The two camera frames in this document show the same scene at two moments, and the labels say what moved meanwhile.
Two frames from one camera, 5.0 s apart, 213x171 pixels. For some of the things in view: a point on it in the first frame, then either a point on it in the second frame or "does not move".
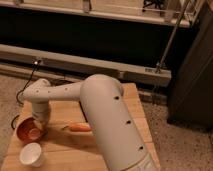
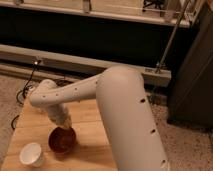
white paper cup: [30, 154] does not move
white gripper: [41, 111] to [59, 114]
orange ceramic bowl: [27, 130] to [62, 141]
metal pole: [174, 35] does not move
